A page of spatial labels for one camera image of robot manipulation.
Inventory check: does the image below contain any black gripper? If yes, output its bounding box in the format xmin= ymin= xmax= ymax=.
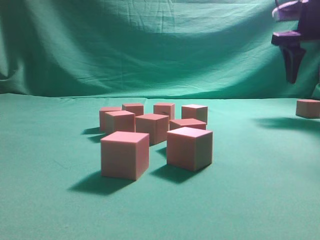
xmin=271 ymin=0 xmax=320 ymax=84

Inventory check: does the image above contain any pink wooden cube column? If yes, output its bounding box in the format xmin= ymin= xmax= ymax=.
xmin=295 ymin=99 xmax=320 ymax=119

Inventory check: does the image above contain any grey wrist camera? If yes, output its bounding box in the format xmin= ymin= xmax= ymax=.
xmin=271 ymin=0 xmax=304 ymax=22

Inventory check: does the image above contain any green backdrop cloth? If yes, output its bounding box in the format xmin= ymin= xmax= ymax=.
xmin=0 ymin=0 xmax=320 ymax=99

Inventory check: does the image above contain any pink wooden cube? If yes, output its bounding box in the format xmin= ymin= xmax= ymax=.
xmin=169 ymin=118 xmax=207 ymax=130
xmin=166 ymin=127 xmax=214 ymax=172
xmin=99 ymin=106 xmax=122 ymax=132
xmin=100 ymin=131 xmax=149 ymax=181
xmin=104 ymin=110 xmax=136 ymax=135

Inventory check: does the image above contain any pink wooden cube placed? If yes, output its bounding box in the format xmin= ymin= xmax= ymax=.
xmin=153 ymin=102 xmax=175 ymax=120
xmin=135 ymin=113 xmax=169 ymax=145
xmin=122 ymin=103 xmax=144 ymax=116
xmin=181 ymin=104 xmax=208 ymax=124

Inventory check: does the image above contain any green table cloth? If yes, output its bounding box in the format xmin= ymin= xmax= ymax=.
xmin=0 ymin=93 xmax=320 ymax=240

